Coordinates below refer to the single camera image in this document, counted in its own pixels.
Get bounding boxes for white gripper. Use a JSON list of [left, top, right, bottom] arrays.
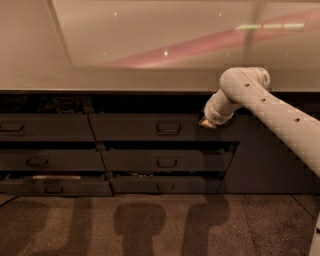
[[198, 89, 240, 129]]

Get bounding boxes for grey cabinet door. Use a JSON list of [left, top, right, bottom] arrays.
[[219, 117, 320, 194]]

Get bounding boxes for grey drawer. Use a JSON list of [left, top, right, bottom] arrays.
[[0, 176, 113, 197], [89, 113, 249, 141], [102, 149, 233, 172], [110, 176, 221, 194], [0, 150, 105, 171], [0, 113, 94, 142]]

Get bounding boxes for dark items in drawer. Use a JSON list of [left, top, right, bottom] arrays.
[[0, 95, 82, 114]]

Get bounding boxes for white item in drawer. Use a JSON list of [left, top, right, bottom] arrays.
[[32, 175, 81, 180]]

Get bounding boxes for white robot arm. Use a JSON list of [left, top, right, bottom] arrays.
[[198, 67, 320, 177]]

